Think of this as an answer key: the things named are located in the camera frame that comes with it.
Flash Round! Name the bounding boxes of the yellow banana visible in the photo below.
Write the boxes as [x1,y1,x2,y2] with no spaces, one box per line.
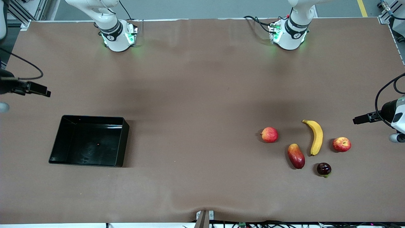
[302,119,324,156]

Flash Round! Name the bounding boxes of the grey metal equipment stand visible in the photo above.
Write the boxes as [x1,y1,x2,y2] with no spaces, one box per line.
[377,0,405,40]

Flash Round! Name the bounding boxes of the red yellow streaked apple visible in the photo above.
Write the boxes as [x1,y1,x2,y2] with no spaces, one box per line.
[333,137,352,152]

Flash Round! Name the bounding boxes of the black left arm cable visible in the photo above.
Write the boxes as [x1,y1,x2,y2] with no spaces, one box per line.
[375,73,405,129]

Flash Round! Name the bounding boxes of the black left base cables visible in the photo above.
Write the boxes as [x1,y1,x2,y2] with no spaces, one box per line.
[243,15,289,35]

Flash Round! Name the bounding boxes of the black plastic box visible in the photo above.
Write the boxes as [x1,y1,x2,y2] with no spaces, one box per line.
[48,115,130,167]

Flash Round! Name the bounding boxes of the aluminium frame rack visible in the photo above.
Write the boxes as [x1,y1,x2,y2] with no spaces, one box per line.
[6,0,48,31]

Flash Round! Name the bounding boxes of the red yellow mango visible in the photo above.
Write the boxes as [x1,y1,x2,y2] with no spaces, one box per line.
[287,143,305,169]

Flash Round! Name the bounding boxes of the pinkish red apple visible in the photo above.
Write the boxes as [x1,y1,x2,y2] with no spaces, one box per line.
[260,127,279,143]

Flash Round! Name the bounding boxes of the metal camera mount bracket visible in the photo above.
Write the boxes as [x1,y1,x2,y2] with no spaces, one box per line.
[196,210,215,228]

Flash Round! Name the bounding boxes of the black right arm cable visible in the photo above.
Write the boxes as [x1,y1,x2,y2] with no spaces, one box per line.
[0,47,44,80]

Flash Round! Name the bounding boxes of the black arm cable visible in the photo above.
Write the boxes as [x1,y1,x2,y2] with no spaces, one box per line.
[0,47,44,80]
[375,73,405,129]

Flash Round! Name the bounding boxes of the black right base cable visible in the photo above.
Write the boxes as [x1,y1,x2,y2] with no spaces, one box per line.
[118,0,140,35]

